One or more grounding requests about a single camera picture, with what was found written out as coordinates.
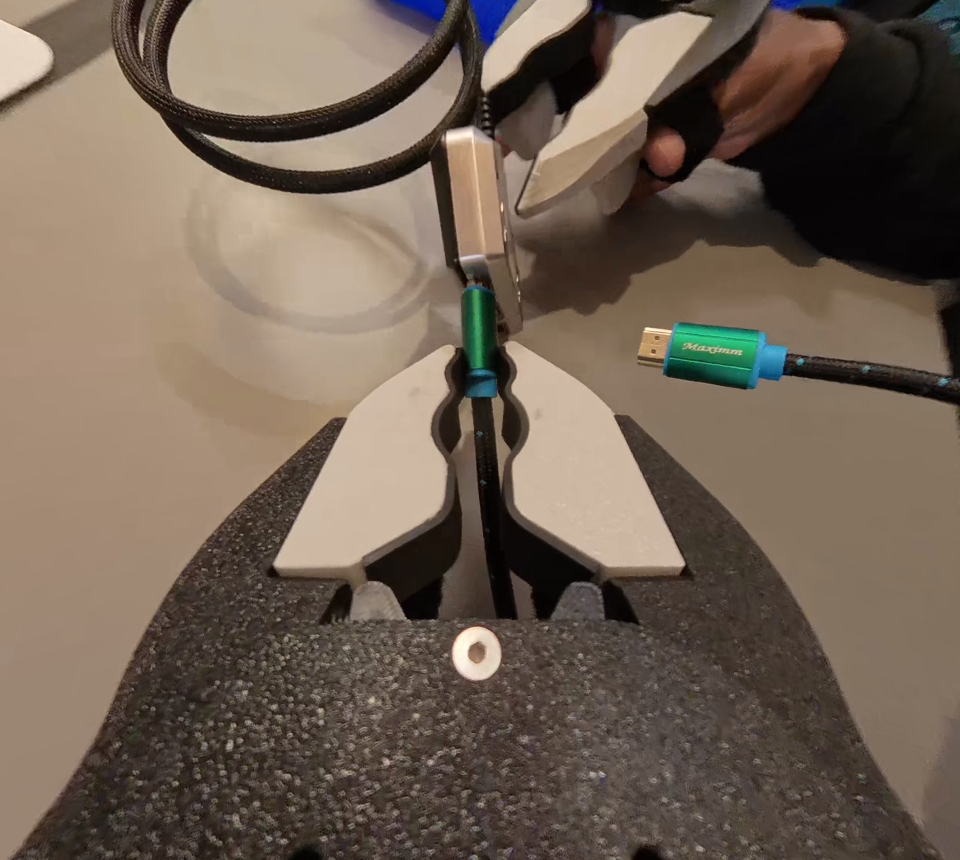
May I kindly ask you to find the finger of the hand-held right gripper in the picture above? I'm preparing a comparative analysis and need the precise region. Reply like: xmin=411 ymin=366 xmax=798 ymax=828
xmin=480 ymin=0 xmax=610 ymax=160
xmin=514 ymin=13 xmax=715 ymax=218

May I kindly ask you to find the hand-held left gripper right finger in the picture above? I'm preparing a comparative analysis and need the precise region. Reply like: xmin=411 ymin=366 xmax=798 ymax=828
xmin=501 ymin=341 xmax=689 ymax=582

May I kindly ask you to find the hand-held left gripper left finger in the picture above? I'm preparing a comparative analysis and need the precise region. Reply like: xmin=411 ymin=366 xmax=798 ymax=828
xmin=272 ymin=345 xmax=462 ymax=581

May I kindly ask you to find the grey multi-port switch box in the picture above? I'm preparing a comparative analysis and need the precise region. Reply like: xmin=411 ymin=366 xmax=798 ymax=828
xmin=429 ymin=127 xmax=526 ymax=336

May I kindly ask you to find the green plug braided cable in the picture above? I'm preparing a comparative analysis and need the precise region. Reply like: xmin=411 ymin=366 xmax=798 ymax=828
xmin=459 ymin=281 xmax=519 ymax=620
xmin=636 ymin=322 xmax=960 ymax=405

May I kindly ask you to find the person's right forearm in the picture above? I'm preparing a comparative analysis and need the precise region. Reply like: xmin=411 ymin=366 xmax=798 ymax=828
xmin=735 ymin=0 xmax=960 ymax=284

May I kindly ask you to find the person's right hand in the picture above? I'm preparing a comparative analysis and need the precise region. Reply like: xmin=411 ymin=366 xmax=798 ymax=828
xmin=633 ymin=11 xmax=850 ymax=200

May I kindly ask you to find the white monitor stand base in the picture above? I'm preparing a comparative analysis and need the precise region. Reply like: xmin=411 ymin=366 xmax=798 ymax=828
xmin=0 ymin=19 xmax=55 ymax=105

